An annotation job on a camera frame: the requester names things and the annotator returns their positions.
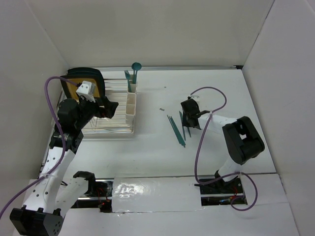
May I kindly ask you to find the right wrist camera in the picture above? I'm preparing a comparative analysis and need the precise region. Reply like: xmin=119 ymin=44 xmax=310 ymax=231
xmin=189 ymin=95 xmax=200 ymax=103

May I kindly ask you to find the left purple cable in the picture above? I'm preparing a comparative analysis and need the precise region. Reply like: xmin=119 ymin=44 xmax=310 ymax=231
xmin=0 ymin=76 xmax=81 ymax=217

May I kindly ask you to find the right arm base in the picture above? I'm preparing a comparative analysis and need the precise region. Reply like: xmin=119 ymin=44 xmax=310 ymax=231
xmin=194 ymin=176 xmax=247 ymax=206

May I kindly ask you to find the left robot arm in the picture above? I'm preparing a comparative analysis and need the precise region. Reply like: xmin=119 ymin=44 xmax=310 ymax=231
xmin=10 ymin=96 xmax=119 ymax=236

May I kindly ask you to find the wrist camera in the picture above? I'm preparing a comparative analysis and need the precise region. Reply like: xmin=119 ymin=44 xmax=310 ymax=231
xmin=76 ymin=81 xmax=96 ymax=103
xmin=189 ymin=95 xmax=200 ymax=103

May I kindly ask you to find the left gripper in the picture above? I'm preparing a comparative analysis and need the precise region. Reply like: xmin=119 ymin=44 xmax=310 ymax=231
xmin=74 ymin=95 xmax=118 ymax=129

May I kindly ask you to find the green plastic fork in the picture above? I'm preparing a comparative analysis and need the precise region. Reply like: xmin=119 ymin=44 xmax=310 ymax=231
xmin=124 ymin=70 xmax=131 ymax=92
xmin=124 ymin=70 xmax=130 ymax=80

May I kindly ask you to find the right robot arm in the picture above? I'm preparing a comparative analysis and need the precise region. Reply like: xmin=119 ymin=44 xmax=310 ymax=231
xmin=181 ymin=97 xmax=265 ymax=193

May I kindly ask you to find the white dish drying rack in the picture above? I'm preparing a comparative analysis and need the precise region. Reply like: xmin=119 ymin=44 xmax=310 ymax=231
xmin=50 ymin=78 xmax=136 ymax=136

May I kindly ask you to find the yellow plate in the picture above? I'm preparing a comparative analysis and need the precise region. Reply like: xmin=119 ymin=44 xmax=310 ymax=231
xmin=61 ymin=75 xmax=105 ymax=100

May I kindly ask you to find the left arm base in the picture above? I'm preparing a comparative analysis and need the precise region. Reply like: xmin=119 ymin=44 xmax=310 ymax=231
xmin=59 ymin=171 xmax=114 ymax=213

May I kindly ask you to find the white utensil holder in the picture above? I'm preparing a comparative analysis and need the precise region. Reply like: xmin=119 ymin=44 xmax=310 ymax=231
xmin=126 ymin=75 xmax=137 ymax=125

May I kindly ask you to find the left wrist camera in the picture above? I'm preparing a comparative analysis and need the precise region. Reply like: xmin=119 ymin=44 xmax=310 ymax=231
xmin=76 ymin=81 xmax=96 ymax=103

